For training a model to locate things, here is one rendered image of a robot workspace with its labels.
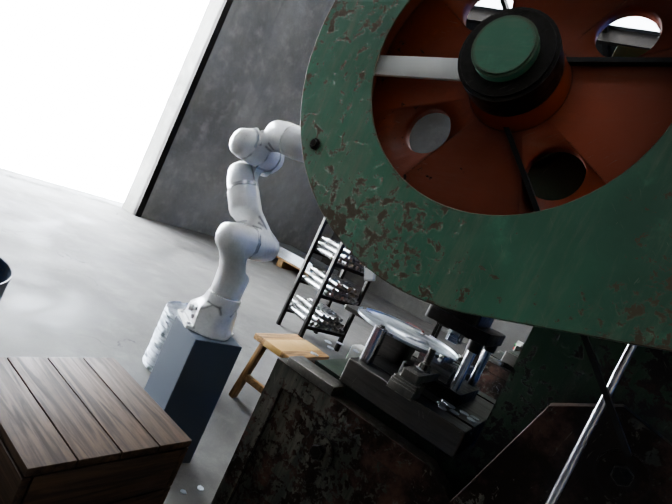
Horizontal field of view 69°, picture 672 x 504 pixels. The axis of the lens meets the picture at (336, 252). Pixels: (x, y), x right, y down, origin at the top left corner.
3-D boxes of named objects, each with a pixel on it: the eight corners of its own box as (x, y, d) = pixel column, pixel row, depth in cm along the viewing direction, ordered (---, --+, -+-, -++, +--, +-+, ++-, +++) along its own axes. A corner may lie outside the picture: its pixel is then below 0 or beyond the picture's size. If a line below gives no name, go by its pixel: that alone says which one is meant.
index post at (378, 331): (358, 358, 114) (375, 322, 114) (363, 358, 117) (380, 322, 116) (367, 364, 113) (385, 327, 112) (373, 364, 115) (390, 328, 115)
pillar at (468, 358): (447, 387, 113) (474, 333, 112) (450, 386, 115) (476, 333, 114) (456, 392, 112) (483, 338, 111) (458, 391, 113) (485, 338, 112)
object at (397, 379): (386, 385, 103) (406, 342, 103) (414, 380, 118) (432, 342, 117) (410, 401, 100) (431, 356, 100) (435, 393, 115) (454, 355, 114)
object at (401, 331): (469, 359, 134) (470, 357, 134) (436, 363, 110) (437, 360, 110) (384, 312, 149) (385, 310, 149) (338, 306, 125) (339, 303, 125)
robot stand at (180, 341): (125, 430, 169) (175, 315, 166) (172, 432, 181) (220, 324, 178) (140, 464, 156) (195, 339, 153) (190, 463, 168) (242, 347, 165)
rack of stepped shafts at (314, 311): (299, 345, 360) (353, 229, 353) (272, 319, 395) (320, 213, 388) (341, 354, 387) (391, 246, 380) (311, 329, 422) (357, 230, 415)
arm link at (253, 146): (275, 117, 175) (244, 96, 161) (309, 132, 165) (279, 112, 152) (251, 164, 177) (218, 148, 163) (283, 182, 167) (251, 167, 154)
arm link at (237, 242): (186, 282, 157) (217, 212, 155) (227, 289, 172) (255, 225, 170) (206, 297, 151) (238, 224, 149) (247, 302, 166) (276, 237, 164)
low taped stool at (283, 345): (270, 389, 260) (296, 333, 258) (303, 414, 247) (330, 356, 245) (226, 395, 231) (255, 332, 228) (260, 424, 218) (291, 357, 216)
